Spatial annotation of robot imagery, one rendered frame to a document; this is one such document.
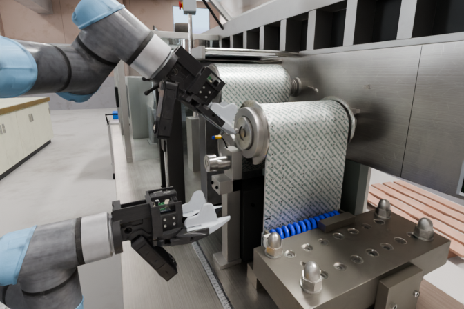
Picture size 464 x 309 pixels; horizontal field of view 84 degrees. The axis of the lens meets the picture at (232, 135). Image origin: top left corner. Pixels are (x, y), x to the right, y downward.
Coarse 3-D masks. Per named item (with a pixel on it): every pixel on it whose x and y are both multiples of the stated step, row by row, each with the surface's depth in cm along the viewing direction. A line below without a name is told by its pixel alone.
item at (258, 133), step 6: (240, 108) 59; (246, 108) 56; (252, 108) 56; (240, 114) 59; (246, 114) 56; (252, 114) 54; (258, 114) 54; (252, 120) 54; (258, 120) 53; (234, 126) 62; (252, 126) 54; (258, 126) 53; (258, 132) 53; (258, 138) 53; (258, 144) 53; (246, 150) 58; (252, 150) 55; (258, 150) 54; (246, 156) 58; (252, 156) 56
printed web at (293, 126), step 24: (240, 72) 75; (264, 72) 79; (240, 96) 75; (264, 96) 78; (288, 96) 82; (288, 120) 55; (312, 120) 58; (336, 120) 61; (216, 144) 91; (288, 144) 56; (312, 144) 59; (336, 144) 62; (216, 192) 95
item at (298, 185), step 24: (288, 168) 57; (312, 168) 60; (336, 168) 64; (264, 192) 56; (288, 192) 59; (312, 192) 62; (336, 192) 66; (264, 216) 57; (288, 216) 60; (312, 216) 64
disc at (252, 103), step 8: (248, 104) 58; (256, 104) 55; (264, 112) 53; (264, 120) 52; (264, 128) 52; (264, 136) 53; (264, 144) 53; (264, 152) 53; (248, 160) 60; (256, 160) 57
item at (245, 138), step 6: (240, 120) 58; (246, 120) 55; (240, 126) 58; (246, 126) 55; (240, 132) 58; (246, 132) 56; (252, 132) 54; (240, 138) 59; (246, 138) 56; (252, 138) 54; (240, 144) 59; (246, 144) 56; (252, 144) 56
